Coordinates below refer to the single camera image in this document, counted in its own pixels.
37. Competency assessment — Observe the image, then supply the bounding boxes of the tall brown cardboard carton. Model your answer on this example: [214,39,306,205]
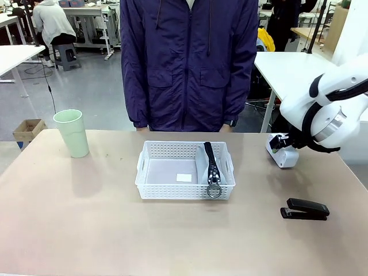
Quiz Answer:
[329,5,349,56]

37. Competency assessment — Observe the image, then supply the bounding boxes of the black floor cable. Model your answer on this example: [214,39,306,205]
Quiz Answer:
[20,54,57,114]

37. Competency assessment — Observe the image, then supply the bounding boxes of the grey pouch with black zipper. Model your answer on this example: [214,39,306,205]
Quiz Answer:
[196,141,224,200]

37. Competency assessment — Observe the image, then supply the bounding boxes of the black stand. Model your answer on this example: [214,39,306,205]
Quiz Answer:
[11,0,41,48]

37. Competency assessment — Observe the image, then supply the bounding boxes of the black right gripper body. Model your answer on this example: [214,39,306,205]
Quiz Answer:
[286,128,313,151]

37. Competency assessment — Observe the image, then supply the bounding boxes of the black stapler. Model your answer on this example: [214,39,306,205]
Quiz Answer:
[280,197,331,221]

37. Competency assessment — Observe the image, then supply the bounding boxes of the yellow jacket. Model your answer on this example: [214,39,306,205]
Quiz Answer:
[256,27,276,53]

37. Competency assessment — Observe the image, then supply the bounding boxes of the white rectangular box device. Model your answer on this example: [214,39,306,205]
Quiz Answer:
[264,133,300,169]

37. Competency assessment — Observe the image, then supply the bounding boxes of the person right forearm purple sleeve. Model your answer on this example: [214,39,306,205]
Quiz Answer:
[122,68,151,129]

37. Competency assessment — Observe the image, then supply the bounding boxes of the grey plastic stool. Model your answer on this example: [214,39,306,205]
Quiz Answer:
[51,43,82,72]

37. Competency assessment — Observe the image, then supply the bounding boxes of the white workbench with frame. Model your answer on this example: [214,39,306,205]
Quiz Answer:
[61,5,122,61]

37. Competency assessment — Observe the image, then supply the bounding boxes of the large white table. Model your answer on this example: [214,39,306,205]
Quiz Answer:
[254,51,343,133]

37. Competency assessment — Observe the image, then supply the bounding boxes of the white perforated plastic basket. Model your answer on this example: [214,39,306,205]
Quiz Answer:
[135,140,237,201]

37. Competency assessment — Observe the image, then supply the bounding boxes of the light wooden table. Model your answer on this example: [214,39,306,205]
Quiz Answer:
[290,26,332,47]

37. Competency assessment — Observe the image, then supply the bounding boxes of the person torso purple jacket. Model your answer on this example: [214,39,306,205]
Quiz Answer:
[120,0,259,133]

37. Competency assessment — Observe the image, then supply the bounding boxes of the seated person grey hoodie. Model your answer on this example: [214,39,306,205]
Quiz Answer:
[32,0,78,68]

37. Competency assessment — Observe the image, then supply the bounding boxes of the pale green plastic cup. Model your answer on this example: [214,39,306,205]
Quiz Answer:
[53,109,90,159]

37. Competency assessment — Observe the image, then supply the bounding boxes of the standing person black clothes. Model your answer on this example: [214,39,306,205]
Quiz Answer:
[266,0,303,53]

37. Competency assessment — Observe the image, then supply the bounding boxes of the white table with thin legs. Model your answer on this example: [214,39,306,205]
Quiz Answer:
[0,44,47,99]

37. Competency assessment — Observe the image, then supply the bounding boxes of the black tripod pole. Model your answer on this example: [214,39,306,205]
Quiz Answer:
[306,0,328,55]

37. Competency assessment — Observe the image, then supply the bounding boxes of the brown cardboard box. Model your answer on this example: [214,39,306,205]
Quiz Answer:
[12,118,48,151]

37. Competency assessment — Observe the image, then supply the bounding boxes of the person left forearm purple sleeve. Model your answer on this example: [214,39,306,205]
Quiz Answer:
[220,68,253,128]

